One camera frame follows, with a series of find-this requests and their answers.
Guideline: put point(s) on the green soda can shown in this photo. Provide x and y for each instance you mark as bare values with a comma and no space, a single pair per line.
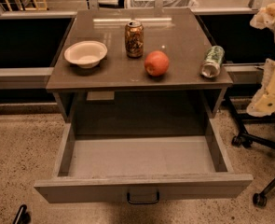
212,62

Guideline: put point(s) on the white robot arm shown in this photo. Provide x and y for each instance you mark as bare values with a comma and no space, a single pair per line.
263,102

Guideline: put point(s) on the brown gold soda can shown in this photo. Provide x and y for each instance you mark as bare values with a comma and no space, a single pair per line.
134,39

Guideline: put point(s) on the grey cabinet with counter top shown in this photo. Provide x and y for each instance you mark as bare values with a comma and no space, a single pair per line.
136,73

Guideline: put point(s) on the open grey top drawer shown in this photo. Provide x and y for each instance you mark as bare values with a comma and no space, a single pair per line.
92,170

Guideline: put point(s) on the red apple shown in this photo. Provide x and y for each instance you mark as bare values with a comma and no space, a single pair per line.
156,63

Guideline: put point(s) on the white paper bowl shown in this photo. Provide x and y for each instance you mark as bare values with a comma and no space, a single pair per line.
86,54

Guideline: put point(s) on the black object bottom left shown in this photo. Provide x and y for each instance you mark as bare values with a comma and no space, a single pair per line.
22,216

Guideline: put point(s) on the white wire basket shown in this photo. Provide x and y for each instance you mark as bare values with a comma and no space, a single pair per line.
163,3

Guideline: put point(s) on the black drawer handle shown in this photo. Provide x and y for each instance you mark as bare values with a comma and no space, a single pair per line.
140,199

